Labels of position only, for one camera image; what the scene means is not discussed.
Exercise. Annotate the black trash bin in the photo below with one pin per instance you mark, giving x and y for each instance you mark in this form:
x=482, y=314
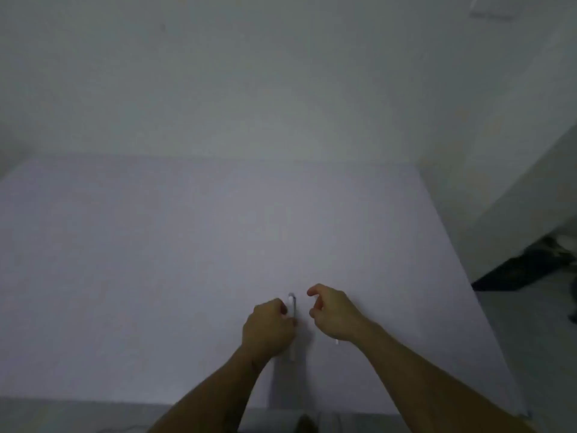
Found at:
x=518, y=268

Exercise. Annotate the person's left hand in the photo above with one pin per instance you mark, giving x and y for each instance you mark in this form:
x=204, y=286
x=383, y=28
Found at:
x=266, y=331

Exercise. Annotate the white wall switch plate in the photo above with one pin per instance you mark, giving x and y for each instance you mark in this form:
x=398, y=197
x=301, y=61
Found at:
x=491, y=8

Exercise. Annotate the person's left forearm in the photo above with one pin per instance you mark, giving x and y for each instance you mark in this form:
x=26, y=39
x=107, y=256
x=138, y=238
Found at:
x=212, y=396

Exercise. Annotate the person's right hand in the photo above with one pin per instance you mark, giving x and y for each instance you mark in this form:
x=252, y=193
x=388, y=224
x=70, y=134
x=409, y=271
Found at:
x=338, y=317

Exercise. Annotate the person's right forearm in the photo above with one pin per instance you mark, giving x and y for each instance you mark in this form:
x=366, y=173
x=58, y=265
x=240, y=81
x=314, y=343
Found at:
x=428, y=387

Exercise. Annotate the white pen body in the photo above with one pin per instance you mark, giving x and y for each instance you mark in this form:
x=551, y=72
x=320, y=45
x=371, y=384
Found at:
x=291, y=306

